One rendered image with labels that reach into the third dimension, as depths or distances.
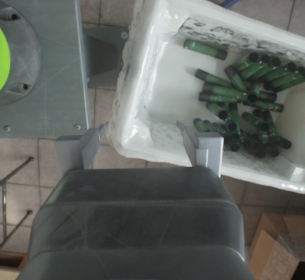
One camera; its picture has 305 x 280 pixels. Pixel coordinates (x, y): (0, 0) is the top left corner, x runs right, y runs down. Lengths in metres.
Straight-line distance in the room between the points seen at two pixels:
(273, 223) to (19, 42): 1.64
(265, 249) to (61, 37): 1.56
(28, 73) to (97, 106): 0.98
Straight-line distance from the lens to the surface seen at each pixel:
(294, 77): 0.82
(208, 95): 0.81
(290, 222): 1.63
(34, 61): 0.35
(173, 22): 0.60
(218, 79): 0.82
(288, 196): 1.81
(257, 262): 1.74
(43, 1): 0.37
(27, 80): 0.36
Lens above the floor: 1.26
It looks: 73 degrees down
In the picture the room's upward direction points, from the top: 175 degrees clockwise
